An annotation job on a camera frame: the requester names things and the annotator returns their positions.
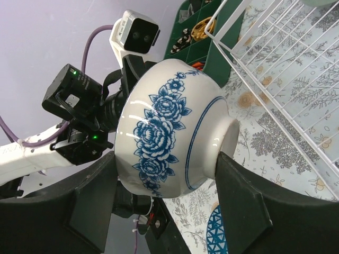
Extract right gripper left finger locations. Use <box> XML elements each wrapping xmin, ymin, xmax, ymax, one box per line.
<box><xmin>1</xmin><ymin>151</ymin><xmax>118</xmax><ymax>253</ymax></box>

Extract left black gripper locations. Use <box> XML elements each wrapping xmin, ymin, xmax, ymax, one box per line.
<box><xmin>102</xmin><ymin>54</ymin><xmax>159</xmax><ymax>133</ymax></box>

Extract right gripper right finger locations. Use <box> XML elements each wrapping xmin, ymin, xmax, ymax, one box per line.
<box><xmin>215</xmin><ymin>152</ymin><xmax>338</xmax><ymax>253</ymax></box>

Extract red diamond patterned bowl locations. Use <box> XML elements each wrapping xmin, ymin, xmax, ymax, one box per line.
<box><xmin>206</xmin><ymin>205</ymin><xmax>229</xmax><ymax>254</ymax></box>

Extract blue patterned white bowl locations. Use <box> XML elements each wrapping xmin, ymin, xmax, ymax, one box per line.
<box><xmin>114</xmin><ymin>59</ymin><xmax>240</xmax><ymax>198</ymax></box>

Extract pale green ceramic bowl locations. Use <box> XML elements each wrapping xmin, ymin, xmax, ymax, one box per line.
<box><xmin>301</xmin><ymin>0</ymin><xmax>337</xmax><ymax>7</ymax></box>

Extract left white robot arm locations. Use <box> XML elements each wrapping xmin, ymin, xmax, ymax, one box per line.
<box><xmin>1</xmin><ymin>54</ymin><xmax>155</xmax><ymax>199</ymax></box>

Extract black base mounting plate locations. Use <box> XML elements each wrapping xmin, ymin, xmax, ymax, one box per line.
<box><xmin>112</xmin><ymin>181</ymin><xmax>190</xmax><ymax>254</ymax></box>

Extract green compartment organizer tray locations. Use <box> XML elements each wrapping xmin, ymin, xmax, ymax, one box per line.
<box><xmin>164</xmin><ymin>1</ymin><xmax>244</xmax><ymax>88</ymax></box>

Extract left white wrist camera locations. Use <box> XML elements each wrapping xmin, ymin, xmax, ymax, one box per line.
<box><xmin>109</xmin><ymin>10</ymin><xmax>160</xmax><ymax>67</ymax></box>

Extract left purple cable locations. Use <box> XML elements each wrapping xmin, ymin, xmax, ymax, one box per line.
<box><xmin>0</xmin><ymin>24</ymin><xmax>115</xmax><ymax>149</ymax></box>

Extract white wire dish rack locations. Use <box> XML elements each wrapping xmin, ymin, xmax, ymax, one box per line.
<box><xmin>209</xmin><ymin>1</ymin><xmax>338</xmax><ymax>201</ymax></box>

